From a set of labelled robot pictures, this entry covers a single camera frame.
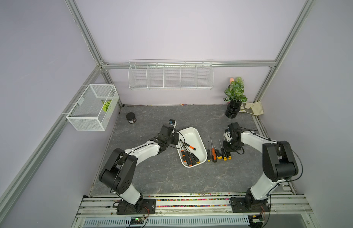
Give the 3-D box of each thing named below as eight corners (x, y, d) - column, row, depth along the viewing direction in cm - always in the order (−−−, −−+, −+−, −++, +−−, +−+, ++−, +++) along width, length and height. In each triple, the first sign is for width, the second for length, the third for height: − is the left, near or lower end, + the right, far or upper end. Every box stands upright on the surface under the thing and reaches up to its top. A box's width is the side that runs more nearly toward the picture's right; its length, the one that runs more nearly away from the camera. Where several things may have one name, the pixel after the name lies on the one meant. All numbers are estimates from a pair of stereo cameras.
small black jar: (126, 123, 112) (124, 120, 108) (128, 115, 117) (127, 112, 114) (135, 123, 112) (134, 120, 108) (137, 115, 117) (136, 112, 114)
